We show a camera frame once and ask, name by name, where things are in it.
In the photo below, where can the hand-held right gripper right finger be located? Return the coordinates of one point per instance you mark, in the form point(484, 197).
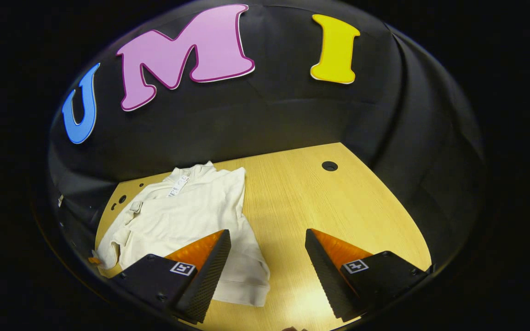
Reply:
point(327, 276)

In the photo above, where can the cream sweatshirt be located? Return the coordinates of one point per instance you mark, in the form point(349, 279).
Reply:
point(191, 216)

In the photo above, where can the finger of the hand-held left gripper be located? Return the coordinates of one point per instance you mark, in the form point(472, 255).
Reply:
point(94, 260)

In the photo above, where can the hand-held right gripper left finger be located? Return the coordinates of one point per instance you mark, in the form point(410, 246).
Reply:
point(207, 276)

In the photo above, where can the black backdrop cloth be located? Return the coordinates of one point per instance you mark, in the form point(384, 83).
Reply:
point(269, 119)

